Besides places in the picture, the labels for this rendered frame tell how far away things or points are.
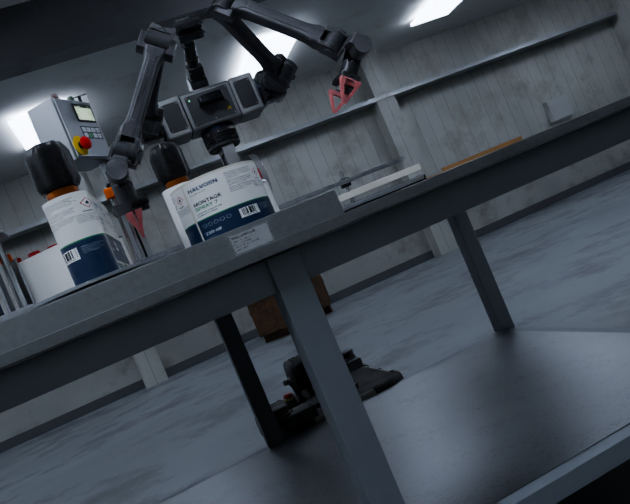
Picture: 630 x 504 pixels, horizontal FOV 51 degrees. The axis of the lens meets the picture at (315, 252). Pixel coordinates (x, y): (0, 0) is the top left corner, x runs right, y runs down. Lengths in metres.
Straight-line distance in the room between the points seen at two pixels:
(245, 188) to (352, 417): 0.53
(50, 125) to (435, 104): 9.00
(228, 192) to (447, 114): 9.41
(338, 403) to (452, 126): 9.65
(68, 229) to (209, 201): 0.29
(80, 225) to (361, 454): 0.66
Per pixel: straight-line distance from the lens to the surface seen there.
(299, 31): 2.17
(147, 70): 2.04
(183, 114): 2.57
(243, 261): 1.10
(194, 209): 1.41
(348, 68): 2.12
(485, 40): 11.45
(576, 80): 12.11
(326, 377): 1.16
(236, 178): 1.41
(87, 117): 2.11
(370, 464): 1.20
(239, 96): 2.62
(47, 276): 1.87
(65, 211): 1.31
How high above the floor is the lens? 0.79
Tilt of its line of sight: level
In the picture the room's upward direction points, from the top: 23 degrees counter-clockwise
